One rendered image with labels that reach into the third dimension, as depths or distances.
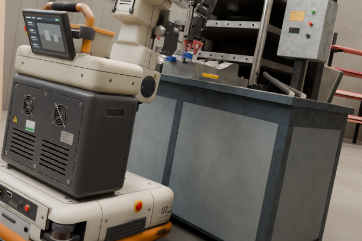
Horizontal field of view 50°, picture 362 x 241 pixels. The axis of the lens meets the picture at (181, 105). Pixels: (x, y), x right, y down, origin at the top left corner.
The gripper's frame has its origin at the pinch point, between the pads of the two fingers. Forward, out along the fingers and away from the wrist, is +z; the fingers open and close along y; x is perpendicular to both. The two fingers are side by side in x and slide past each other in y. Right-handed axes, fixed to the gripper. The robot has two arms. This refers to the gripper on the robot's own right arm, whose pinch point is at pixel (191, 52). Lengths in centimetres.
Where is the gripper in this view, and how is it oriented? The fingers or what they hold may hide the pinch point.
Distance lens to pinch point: 215.8
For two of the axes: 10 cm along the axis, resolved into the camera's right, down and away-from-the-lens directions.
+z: -1.9, 9.8, 0.5
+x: -6.8, -1.0, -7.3
